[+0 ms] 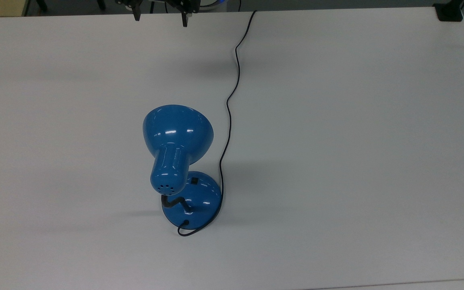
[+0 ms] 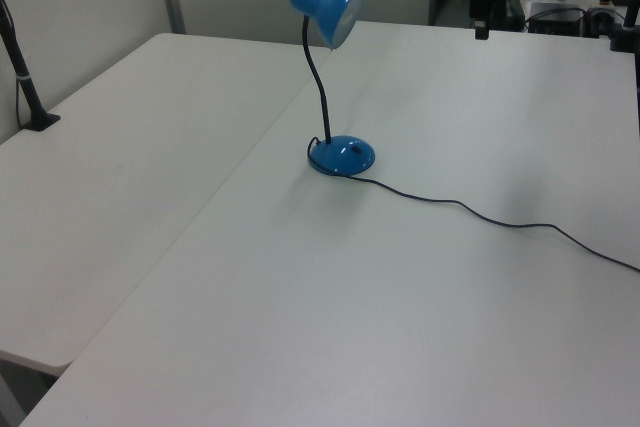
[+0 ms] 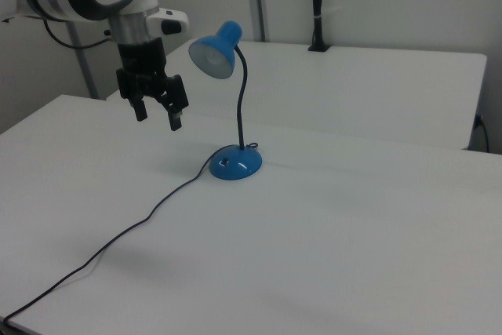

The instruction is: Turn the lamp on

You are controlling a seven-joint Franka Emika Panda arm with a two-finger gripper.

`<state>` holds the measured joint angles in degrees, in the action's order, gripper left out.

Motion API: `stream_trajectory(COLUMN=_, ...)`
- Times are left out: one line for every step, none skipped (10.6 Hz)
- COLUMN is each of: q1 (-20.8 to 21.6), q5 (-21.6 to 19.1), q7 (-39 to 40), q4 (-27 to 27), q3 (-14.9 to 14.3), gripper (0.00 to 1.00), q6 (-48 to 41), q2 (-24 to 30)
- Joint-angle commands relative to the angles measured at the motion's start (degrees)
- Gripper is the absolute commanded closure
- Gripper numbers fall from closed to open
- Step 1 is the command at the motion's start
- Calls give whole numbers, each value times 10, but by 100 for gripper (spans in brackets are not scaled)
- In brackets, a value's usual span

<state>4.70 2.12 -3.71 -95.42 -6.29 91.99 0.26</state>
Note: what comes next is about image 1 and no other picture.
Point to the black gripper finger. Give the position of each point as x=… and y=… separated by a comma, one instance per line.
x=136, y=15
x=184, y=19

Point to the black pole with clamp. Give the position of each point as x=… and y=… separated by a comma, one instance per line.
x=449, y=12

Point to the blue gooseneck desk lamp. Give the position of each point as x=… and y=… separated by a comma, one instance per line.
x=175, y=131

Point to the dark chair leg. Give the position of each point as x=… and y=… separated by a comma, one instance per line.
x=101, y=4
x=41, y=4

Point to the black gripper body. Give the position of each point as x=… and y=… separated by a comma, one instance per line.
x=157, y=5

